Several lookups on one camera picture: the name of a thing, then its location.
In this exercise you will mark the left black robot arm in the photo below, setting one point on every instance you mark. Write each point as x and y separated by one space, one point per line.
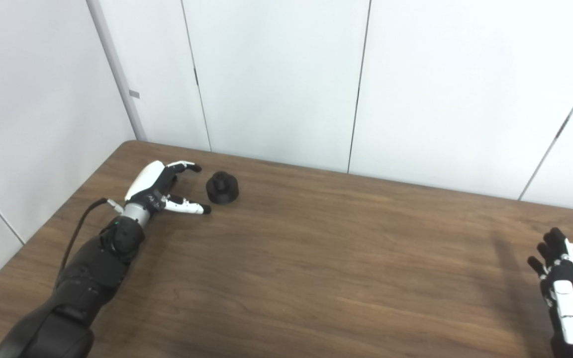
87 278

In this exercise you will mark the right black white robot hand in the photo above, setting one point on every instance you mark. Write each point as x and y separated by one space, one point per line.
572 308

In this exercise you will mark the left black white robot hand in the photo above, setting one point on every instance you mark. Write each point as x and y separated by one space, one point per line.
147 184

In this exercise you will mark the grey wall corner post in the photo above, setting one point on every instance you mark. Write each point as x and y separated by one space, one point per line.
115 69

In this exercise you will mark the round black part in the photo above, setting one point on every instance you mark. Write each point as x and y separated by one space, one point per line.
222 193

